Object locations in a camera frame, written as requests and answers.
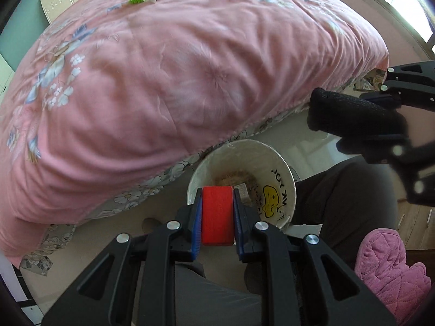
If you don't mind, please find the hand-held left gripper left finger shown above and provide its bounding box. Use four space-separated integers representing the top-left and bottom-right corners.
41 187 204 326

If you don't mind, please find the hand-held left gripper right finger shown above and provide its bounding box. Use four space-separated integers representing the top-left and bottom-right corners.
233 187 397 326

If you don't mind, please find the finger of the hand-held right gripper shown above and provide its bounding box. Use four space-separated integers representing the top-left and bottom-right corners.
336 135 435 208
359 60 435 110

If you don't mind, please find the black cylinder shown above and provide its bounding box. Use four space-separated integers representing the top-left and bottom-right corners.
307 87 410 143

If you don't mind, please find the red block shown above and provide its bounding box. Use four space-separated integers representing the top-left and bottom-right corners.
201 186 236 246

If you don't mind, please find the white plastic trash bin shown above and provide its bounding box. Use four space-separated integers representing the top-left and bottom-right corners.
186 139 297 231

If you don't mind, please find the person's left leg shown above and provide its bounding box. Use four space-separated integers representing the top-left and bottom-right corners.
174 263 263 326

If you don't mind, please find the window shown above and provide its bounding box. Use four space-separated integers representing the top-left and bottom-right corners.
387 0 435 53

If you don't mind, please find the floral bed skirt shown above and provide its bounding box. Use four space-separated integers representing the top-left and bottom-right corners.
20 68 389 273

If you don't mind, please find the pink floral bedspread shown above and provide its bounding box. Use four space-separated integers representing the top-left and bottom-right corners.
0 0 390 267

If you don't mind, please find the white wardrobe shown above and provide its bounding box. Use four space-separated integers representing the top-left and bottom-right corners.
0 54 16 92

